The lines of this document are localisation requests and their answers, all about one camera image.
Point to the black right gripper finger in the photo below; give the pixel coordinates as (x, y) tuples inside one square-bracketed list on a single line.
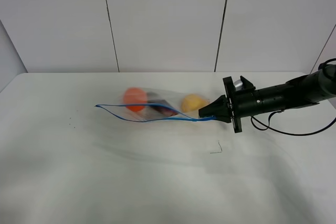
[(225, 117), (218, 108)]

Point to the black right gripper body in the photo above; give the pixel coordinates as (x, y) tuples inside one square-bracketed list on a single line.
[(236, 100)]

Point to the clear zip file bag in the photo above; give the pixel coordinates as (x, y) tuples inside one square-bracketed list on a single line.
[(118, 109)]

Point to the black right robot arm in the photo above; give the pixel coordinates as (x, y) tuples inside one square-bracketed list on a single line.
[(300, 92)]

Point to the yellow pear fruit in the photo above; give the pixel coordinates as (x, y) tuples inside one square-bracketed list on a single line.
[(193, 102)]

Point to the purple eggplant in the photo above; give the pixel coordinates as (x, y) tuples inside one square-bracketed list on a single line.
[(157, 103)]

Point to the orange fruit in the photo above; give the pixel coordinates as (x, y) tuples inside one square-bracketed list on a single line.
[(135, 98)]

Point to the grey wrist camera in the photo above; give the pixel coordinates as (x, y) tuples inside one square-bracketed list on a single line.
[(238, 85)]

